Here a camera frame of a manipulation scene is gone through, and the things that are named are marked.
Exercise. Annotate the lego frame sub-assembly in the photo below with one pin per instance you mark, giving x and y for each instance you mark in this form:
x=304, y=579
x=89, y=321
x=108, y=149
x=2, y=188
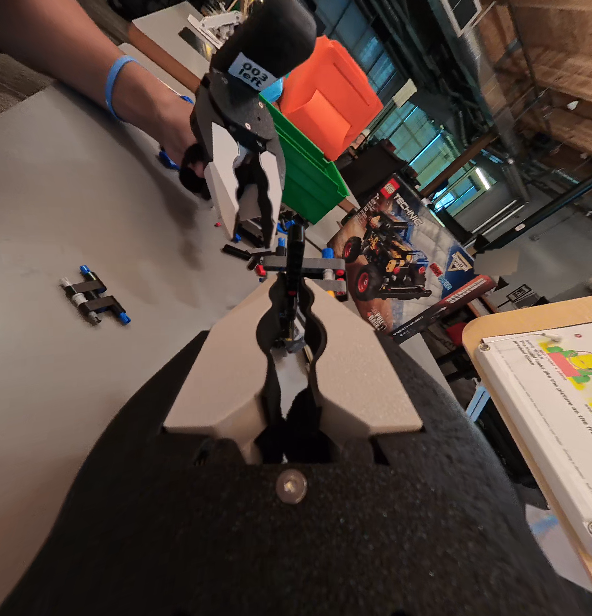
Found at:
x=320, y=263

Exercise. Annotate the green plastic bin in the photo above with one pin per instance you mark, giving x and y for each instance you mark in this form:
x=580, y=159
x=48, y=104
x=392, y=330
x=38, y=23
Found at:
x=305, y=168

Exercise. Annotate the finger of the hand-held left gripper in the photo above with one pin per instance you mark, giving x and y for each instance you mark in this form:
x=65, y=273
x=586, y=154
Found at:
x=219, y=183
x=274, y=192

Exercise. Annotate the scatter of large lego parts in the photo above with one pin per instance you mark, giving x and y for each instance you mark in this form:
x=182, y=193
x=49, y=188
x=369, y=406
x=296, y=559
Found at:
x=251, y=232

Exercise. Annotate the orange plastic bin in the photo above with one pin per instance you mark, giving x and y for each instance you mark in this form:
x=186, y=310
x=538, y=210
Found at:
x=334, y=96

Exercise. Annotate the light blue bag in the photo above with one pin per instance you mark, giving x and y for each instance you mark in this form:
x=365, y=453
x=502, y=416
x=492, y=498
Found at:
x=272, y=90

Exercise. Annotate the person's left forearm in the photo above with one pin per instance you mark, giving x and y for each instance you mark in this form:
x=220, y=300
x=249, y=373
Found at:
x=60, y=48

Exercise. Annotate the person's left hand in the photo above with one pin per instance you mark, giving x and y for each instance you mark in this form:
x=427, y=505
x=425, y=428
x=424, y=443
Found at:
x=166, y=120

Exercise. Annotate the small black-blue lego pin assembly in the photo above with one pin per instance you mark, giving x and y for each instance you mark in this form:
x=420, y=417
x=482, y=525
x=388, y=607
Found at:
x=96, y=305

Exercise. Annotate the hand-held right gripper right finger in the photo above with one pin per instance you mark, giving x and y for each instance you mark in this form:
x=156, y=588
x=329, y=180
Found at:
x=363, y=380

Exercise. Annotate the white framed instruction sheet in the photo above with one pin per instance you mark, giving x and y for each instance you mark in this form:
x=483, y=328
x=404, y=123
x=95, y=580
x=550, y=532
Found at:
x=555, y=409

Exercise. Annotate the wooden side table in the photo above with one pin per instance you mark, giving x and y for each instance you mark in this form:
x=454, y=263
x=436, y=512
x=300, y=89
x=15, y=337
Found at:
x=517, y=313

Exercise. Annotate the small white robot arm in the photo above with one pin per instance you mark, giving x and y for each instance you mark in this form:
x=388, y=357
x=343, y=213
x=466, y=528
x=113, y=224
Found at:
x=219, y=26

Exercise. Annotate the neighbouring grey table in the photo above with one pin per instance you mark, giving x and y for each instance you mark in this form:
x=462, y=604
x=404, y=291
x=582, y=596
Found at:
x=166, y=53

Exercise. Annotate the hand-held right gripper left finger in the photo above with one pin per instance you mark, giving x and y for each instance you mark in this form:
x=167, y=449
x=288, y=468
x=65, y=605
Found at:
x=219, y=380

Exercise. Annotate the lego set box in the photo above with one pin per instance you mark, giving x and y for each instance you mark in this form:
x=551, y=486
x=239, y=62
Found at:
x=397, y=240

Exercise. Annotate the blue wristband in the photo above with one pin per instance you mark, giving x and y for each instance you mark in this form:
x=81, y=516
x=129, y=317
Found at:
x=114, y=72

